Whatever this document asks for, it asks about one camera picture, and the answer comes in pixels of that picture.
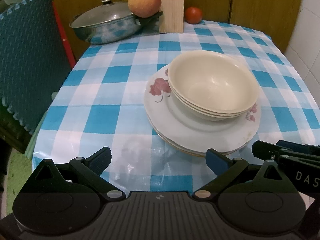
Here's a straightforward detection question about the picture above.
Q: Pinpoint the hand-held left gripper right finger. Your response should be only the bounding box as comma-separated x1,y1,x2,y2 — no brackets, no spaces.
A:
191,149,297,202

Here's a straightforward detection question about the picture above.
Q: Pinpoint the pale green stick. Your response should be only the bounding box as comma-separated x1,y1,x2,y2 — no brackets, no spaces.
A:
25,92,58,155

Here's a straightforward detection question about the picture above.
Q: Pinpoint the brown wooden cabinet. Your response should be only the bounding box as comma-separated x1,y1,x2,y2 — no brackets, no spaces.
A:
49,0,304,55

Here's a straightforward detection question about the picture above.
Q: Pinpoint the wooden knife block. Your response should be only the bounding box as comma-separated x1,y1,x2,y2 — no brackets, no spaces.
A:
158,0,185,34

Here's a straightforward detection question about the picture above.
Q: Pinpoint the steel pot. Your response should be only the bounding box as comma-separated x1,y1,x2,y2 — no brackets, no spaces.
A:
70,11,164,45

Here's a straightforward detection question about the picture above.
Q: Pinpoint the blue white checkered tablecloth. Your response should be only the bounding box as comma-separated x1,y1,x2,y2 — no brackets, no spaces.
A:
32,20,320,193

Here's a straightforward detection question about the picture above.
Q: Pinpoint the red tomato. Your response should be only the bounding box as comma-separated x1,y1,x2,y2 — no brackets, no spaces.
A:
184,7,203,24

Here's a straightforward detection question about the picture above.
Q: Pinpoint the glass pot lid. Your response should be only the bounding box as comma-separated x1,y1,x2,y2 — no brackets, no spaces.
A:
69,0,137,28

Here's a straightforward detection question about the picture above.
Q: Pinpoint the cream bowl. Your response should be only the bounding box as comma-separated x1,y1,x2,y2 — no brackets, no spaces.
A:
174,99,250,122
171,90,256,117
168,50,260,112

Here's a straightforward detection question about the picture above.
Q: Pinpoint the green floor mat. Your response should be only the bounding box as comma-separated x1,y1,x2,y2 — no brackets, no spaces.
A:
4,152,34,207

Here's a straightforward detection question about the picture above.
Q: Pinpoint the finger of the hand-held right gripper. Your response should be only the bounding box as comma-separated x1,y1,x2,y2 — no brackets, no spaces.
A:
276,140,320,154
252,141,320,161

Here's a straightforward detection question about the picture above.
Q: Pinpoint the small multicolour-flower white plate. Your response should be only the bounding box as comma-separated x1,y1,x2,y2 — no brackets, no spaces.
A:
155,127,240,158

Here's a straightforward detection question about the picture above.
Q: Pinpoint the red pole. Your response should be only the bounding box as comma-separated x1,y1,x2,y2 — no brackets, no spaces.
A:
51,1,77,64

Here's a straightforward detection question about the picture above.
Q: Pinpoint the red yellow apple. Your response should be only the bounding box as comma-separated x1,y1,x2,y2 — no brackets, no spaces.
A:
127,0,162,18

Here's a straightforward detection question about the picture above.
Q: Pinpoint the small red-flower white plate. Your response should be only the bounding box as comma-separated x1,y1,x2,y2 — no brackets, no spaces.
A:
147,115,250,156

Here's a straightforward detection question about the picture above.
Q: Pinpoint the large red-flower white plate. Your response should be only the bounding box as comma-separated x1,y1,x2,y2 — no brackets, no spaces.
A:
144,62,262,153

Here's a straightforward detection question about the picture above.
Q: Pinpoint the teal foam mat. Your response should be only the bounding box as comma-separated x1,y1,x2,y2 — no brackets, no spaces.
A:
0,0,75,133

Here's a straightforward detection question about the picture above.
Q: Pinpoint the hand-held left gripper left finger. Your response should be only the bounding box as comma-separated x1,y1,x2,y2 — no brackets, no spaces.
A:
32,147,127,202

